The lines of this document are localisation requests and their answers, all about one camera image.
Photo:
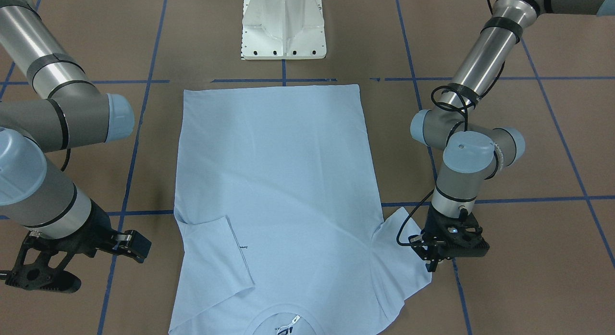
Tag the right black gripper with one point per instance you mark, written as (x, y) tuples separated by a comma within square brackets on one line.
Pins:
[(94, 228)]

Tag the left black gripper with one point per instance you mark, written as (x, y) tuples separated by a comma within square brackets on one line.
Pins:
[(429, 225)]

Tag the light blue t-shirt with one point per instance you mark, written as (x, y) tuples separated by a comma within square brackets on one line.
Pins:
[(283, 233)]

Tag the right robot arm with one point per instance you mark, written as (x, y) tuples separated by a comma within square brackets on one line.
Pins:
[(69, 113)]

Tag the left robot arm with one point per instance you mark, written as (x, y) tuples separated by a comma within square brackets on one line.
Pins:
[(473, 154)]

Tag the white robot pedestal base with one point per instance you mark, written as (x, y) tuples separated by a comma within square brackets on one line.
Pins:
[(283, 30)]

